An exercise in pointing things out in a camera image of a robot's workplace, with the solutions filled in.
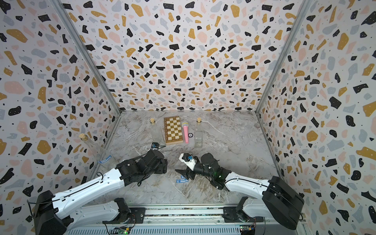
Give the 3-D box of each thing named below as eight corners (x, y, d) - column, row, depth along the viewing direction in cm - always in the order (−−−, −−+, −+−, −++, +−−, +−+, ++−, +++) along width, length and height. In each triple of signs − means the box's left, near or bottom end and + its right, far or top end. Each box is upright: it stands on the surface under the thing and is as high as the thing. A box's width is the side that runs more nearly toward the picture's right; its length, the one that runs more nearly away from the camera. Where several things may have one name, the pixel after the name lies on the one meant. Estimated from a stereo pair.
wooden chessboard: (165, 145, 103) (165, 143, 100) (164, 120, 118) (163, 117, 116) (183, 143, 104) (183, 140, 102) (179, 118, 120) (179, 115, 118)
